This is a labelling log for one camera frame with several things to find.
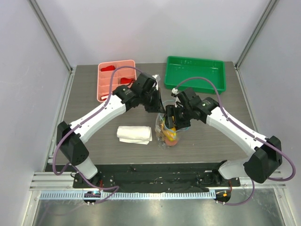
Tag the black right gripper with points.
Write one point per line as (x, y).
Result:
(176, 115)

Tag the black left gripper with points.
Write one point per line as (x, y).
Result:
(158, 107)

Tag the brown fake nuts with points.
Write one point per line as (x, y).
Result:
(159, 132)

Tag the clear zip top bag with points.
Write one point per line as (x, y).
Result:
(161, 118)

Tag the red orange fake peach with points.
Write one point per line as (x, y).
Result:
(171, 143)

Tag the yellow fake pear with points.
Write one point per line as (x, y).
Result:
(170, 133)

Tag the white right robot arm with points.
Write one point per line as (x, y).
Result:
(263, 154)

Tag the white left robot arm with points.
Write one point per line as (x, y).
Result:
(71, 138)

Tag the white folded towel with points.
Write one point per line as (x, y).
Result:
(134, 134)

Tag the green plastic tray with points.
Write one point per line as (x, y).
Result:
(179, 68)

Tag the red item middle compartment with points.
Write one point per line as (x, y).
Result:
(126, 81)

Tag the red white item lower compartment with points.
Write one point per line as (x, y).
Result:
(103, 98)

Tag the red item top compartment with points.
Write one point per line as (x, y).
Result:
(108, 68)

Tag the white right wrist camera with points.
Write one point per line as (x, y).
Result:
(174, 92)

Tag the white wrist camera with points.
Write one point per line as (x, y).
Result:
(174, 92)
(157, 77)

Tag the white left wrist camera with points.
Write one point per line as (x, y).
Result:
(157, 77)

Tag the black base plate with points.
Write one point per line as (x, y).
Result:
(162, 178)

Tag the white slotted cable duct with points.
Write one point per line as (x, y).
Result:
(89, 195)

